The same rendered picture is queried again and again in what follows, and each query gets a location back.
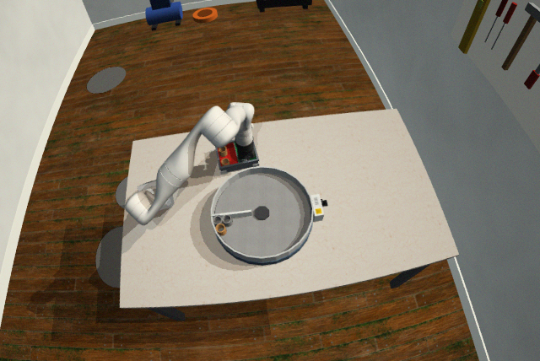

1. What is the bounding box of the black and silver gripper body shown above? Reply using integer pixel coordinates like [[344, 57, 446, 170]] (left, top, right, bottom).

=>
[[235, 132, 255, 159]]

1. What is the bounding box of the grey round turntable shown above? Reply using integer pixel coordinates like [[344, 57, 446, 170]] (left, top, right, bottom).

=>
[[211, 166, 327, 266]]

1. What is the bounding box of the grey crate with red and green compartments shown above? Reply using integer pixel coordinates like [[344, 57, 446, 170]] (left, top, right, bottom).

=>
[[215, 140, 259, 175]]

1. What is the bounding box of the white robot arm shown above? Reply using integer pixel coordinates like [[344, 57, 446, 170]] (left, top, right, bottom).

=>
[[125, 102, 254, 225]]

